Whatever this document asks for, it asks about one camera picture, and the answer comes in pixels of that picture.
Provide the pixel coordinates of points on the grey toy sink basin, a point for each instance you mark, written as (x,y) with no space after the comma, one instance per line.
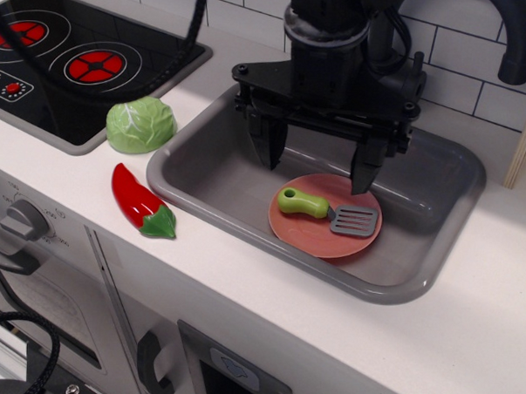
(423,198)

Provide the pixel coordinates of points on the black toy faucet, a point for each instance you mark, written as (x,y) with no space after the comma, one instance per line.
(463,42)

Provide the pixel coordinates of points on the red toy chili pepper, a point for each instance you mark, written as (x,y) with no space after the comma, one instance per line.
(147,213)

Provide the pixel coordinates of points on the pink round plate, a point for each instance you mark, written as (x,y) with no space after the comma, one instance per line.
(314,235)

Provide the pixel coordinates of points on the black toy stovetop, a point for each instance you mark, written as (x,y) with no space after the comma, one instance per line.
(83,45)

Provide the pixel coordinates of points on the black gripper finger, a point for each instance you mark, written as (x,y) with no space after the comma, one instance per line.
(366,164)
(268,131)

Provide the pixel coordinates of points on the green handled grey spatula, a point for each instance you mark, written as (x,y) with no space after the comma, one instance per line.
(359,222)

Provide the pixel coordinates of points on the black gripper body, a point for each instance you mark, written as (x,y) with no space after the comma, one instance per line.
(341,93)

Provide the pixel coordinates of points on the grey oven knob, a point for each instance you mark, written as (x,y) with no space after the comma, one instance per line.
(25,221)

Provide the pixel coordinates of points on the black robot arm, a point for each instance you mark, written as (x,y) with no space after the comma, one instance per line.
(341,24)

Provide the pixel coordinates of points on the white toy oven door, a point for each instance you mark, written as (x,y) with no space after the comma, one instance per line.
(69,291)

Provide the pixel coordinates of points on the grey oven door handle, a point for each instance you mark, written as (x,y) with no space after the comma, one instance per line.
(19,261)

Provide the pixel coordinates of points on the green toy cabbage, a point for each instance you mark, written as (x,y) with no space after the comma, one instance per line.
(140,126)

